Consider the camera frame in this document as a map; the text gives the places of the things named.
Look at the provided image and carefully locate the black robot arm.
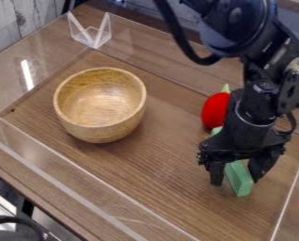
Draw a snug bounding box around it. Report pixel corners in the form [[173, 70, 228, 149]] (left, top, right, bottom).
[[153, 0, 299, 186]]

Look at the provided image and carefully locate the brown wooden bowl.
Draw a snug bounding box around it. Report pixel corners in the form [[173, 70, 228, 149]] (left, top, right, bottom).
[[53, 67, 146, 143]]

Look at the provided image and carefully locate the red toy strawberry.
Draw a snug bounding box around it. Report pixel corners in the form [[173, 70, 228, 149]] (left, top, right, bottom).
[[201, 84, 229, 129]]

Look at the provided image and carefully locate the long green block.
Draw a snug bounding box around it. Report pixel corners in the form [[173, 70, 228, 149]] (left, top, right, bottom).
[[209, 126, 255, 198]]

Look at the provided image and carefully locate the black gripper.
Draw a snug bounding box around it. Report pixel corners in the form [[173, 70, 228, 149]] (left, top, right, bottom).
[[197, 89, 291, 186]]

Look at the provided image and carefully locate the clear acrylic tray wall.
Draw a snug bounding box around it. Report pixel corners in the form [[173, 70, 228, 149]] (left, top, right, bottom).
[[0, 118, 198, 241]]

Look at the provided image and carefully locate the clear acrylic corner bracket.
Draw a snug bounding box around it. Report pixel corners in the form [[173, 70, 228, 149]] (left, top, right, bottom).
[[66, 12, 112, 49]]

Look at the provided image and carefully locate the black cable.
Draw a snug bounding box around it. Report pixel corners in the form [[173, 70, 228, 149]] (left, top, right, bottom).
[[0, 216, 49, 241]]

